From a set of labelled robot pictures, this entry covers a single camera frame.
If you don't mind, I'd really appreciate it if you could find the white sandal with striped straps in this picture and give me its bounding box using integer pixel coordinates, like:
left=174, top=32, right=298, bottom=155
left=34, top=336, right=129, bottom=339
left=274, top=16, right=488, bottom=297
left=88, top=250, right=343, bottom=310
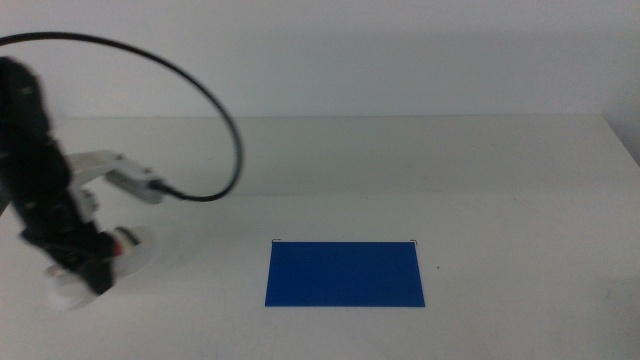
left=43, top=226, right=158, bottom=312

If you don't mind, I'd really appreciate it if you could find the blue rectangular mat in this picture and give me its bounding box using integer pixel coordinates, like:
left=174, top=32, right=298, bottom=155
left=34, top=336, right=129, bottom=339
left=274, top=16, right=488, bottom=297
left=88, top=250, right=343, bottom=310
left=264, top=241, right=426, bottom=308

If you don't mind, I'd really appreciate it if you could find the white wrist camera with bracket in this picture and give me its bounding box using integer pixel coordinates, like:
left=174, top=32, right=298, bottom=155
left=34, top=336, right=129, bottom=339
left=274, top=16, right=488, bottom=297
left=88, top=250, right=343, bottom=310
left=65, top=149, right=167, bottom=206

